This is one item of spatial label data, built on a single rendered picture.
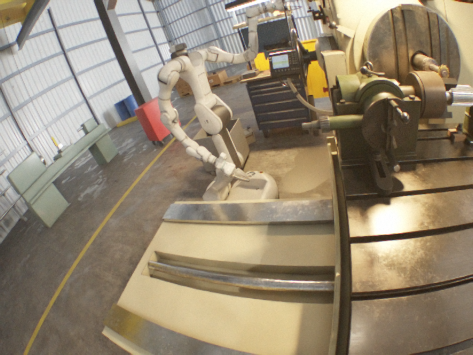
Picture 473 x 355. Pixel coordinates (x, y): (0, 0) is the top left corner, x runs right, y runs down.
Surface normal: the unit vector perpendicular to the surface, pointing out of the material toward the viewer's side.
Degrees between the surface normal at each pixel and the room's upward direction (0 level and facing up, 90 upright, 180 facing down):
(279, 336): 0
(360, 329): 0
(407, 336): 0
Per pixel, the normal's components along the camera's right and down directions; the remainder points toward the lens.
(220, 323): -0.30, -0.77
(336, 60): -0.26, 0.63
